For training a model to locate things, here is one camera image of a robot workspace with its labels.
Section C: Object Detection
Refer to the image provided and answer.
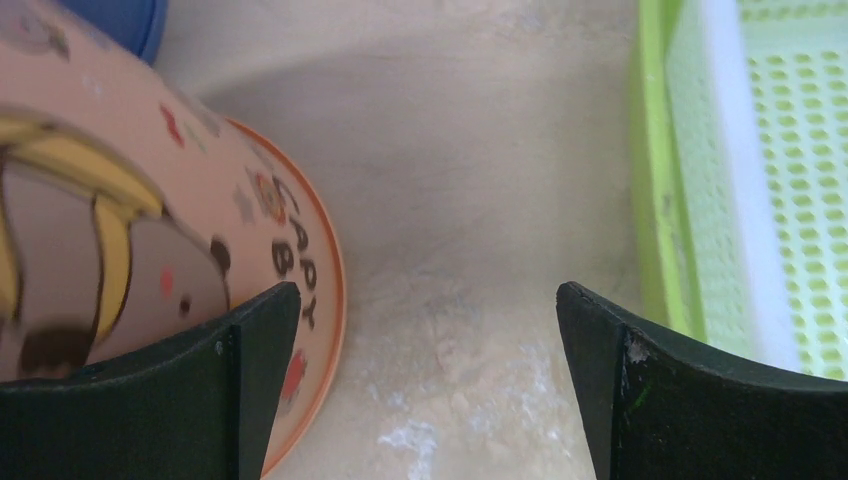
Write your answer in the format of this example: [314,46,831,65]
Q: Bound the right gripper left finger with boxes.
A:
[1,282,300,479]

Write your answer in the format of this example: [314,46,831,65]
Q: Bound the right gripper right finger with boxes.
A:
[556,282,847,479]

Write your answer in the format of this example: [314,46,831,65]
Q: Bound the orange capybara bucket blue rim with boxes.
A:
[1,1,346,479]

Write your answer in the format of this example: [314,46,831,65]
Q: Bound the white mesh basket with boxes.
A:
[665,1,847,380]

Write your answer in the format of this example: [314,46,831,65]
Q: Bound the blue plastic bucket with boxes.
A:
[59,0,169,65]

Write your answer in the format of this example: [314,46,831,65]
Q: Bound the green white plastic basket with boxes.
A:
[628,1,706,341]

